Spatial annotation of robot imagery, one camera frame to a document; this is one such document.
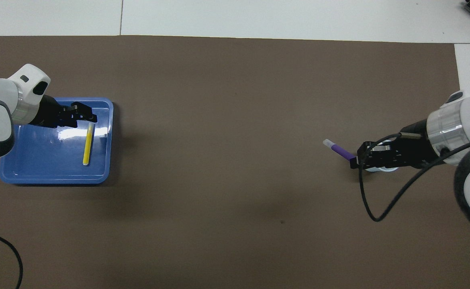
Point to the blue plastic tray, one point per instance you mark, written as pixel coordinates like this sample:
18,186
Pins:
46,160

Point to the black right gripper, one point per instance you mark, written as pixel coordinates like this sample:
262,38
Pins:
415,148

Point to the purple pen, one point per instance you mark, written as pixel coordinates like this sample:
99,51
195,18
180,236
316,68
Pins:
341,151

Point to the yellow pen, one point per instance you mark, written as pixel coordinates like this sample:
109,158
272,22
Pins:
87,148

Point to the translucent plastic cup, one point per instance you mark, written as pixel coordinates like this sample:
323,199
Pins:
381,170

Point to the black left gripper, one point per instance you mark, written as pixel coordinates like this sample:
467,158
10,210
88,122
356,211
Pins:
50,116

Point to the brown table mat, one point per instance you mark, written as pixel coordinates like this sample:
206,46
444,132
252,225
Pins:
235,200

